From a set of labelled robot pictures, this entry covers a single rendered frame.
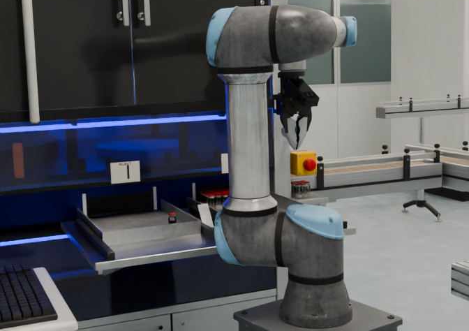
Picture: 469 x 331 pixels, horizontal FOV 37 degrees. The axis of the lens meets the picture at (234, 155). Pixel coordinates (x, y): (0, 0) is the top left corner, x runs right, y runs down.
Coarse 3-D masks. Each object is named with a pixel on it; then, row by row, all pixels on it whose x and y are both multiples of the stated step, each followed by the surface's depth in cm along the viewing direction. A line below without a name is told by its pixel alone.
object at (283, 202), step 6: (270, 192) 223; (186, 198) 219; (276, 198) 219; (282, 198) 216; (288, 198) 212; (186, 204) 219; (192, 204) 215; (198, 204) 209; (282, 204) 216; (288, 204) 212; (300, 204) 205; (210, 210) 201; (216, 210) 197; (282, 210) 195
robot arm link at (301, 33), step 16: (288, 16) 136; (304, 16) 137; (320, 16) 140; (288, 32) 136; (304, 32) 136; (320, 32) 139; (336, 32) 146; (352, 32) 173; (288, 48) 137; (304, 48) 138; (320, 48) 141
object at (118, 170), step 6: (120, 162) 202; (126, 162) 202; (132, 162) 203; (138, 162) 204; (114, 168) 201; (120, 168) 202; (126, 168) 203; (132, 168) 203; (138, 168) 204; (114, 174) 202; (120, 174) 202; (126, 174) 203; (132, 174) 204; (138, 174) 204; (114, 180) 202; (120, 180) 202; (126, 180) 203; (132, 180) 204; (138, 180) 204
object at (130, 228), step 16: (176, 208) 203; (96, 224) 199; (112, 224) 198; (128, 224) 198; (144, 224) 197; (160, 224) 197; (176, 224) 183; (192, 224) 185; (112, 240) 177; (128, 240) 178; (144, 240) 180
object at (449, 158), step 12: (420, 144) 288; (444, 156) 278; (456, 156) 259; (468, 156) 253; (444, 168) 262; (456, 168) 256; (468, 168) 250; (444, 180) 263; (456, 180) 257; (468, 180) 251
